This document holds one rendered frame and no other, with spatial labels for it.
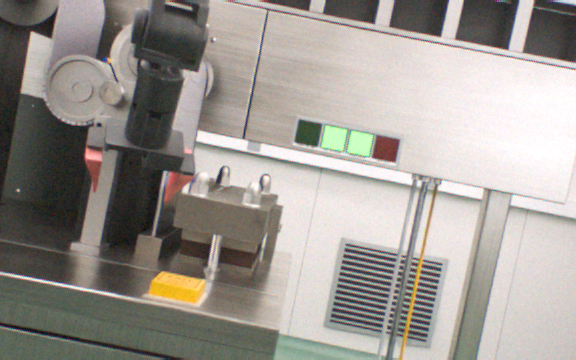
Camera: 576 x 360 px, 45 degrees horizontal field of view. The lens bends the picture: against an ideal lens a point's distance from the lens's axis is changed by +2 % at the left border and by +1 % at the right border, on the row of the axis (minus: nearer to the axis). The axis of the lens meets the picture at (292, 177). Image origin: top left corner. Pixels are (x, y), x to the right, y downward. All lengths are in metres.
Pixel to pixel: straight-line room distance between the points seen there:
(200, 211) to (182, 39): 0.46
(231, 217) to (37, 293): 0.36
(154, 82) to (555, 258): 3.51
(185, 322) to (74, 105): 0.50
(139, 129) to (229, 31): 0.74
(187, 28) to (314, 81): 0.77
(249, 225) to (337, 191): 2.71
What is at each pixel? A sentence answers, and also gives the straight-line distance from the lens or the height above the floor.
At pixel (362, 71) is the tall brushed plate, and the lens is 1.58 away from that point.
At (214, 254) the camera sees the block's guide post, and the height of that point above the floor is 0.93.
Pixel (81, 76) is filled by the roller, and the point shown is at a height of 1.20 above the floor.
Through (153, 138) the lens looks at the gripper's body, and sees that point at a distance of 0.90.
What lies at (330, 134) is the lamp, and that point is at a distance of 1.56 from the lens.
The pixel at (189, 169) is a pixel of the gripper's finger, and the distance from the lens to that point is 0.93.
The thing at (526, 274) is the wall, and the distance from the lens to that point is 4.15.
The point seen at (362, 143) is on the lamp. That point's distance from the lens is 1.56.
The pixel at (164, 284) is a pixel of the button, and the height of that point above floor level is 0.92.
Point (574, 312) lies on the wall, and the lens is 4.27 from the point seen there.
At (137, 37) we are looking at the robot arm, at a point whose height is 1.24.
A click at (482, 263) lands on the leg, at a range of 1.80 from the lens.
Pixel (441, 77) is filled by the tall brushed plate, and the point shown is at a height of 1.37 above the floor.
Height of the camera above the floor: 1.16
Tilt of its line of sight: 3 degrees down
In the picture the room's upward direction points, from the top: 11 degrees clockwise
